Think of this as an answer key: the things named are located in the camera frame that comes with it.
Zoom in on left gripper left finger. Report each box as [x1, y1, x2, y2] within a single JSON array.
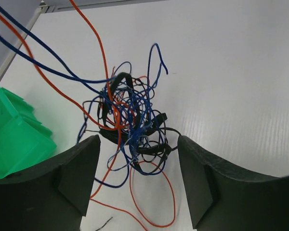
[[0, 135, 101, 231]]

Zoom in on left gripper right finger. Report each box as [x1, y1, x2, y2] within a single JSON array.
[[178, 136, 289, 231]]

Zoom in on red thin wires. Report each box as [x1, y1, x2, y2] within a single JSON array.
[[0, 0, 176, 231]]

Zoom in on black thin wires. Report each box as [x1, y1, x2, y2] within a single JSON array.
[[83, 72, 184, 174]]

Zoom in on blue thin wires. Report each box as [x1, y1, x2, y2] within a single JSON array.
[[0, 0, 169, 188]]

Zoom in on green plastic bin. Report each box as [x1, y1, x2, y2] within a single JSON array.
[[0, 87, 56, 179]]

